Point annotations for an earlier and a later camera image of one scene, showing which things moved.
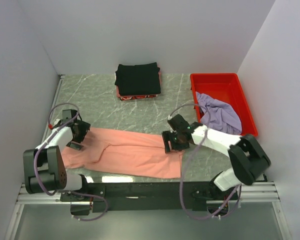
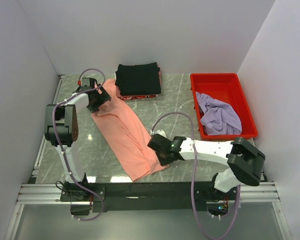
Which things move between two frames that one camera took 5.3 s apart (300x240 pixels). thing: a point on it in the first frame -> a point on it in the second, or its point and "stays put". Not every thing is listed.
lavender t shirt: (222, 116) stays put
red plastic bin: (227, 88) stays put
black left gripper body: (74, 144) -> (99, 99)
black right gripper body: (167, 141) -> (163, 157)
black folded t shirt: (138, 79) stays put
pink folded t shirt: (160, 76) stays put
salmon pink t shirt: (112, 150) -> (125, 136)
